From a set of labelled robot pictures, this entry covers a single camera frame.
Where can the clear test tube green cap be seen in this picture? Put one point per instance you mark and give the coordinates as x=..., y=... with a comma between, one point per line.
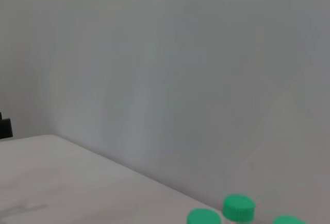
x=238, y=207
x=203, y=216
x=287, y=220

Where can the black blocky object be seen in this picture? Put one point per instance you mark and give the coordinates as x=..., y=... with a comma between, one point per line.
x=5, y=128

